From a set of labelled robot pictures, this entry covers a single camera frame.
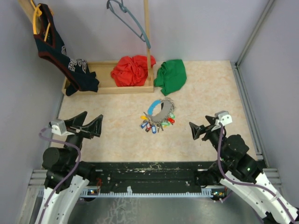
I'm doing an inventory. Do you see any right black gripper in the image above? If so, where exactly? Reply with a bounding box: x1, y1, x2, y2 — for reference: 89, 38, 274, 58
189, 115, 229, 162

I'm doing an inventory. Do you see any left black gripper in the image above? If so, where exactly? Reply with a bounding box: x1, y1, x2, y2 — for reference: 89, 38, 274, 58
64, 111, 103, 165

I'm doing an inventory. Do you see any bunch of coloured keys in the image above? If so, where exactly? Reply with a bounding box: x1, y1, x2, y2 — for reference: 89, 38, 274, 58
140, 113, 176, 134

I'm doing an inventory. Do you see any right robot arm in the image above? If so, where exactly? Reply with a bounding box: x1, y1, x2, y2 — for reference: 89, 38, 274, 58
189, 113, 299, 224

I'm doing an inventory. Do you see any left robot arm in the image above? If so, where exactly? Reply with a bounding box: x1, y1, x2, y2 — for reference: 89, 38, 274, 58
35, 111, 103, 224

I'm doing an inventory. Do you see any wooden tray rack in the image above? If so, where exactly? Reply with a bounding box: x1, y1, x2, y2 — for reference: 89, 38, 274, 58
18, 0, 155, 95

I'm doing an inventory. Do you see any green crumpled cloth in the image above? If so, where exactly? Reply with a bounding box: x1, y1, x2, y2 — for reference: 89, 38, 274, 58
154, 59, 187, 96

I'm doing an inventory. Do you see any red crumpled cloth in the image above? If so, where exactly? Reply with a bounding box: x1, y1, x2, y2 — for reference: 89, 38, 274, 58
110, 55, 148, 87

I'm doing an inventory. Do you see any navy blue tank top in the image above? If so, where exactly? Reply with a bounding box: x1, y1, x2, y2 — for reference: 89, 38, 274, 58
33, 3, 100, 96

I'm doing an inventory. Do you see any grey-blue clothes hanger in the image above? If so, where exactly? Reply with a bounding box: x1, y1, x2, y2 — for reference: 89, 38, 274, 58
107, 0, 151, 49

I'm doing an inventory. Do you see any yellow clothes hanger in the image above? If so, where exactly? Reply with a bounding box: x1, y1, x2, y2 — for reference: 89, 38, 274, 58
30, 0, 50, 42

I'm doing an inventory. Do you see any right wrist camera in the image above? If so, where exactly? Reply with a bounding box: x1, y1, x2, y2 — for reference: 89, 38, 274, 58
215, 111, 233, 126

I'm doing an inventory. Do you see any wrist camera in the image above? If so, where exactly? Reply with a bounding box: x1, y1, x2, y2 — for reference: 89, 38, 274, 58
49, 119, 73, 136
215, 111, 233, 126

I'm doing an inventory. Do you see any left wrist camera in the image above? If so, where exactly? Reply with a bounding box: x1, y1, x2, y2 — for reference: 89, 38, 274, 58
49, 119, 73, 136

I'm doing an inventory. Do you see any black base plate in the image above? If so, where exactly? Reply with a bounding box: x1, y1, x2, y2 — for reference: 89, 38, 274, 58
89, 161, 219, 194

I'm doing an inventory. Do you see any grey cable duct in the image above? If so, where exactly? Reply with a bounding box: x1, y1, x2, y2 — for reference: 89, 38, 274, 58
79, 186, 225, 198

